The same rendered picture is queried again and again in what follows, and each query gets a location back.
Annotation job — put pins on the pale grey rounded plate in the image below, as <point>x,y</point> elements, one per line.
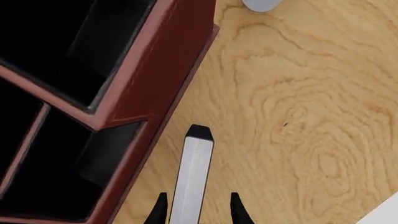
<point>260,4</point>

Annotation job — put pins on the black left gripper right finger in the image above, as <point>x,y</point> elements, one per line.
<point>237,213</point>

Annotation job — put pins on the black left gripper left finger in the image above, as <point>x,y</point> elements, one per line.
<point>161,213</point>

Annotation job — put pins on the red-brown desk caddy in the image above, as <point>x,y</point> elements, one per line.
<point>130,93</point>

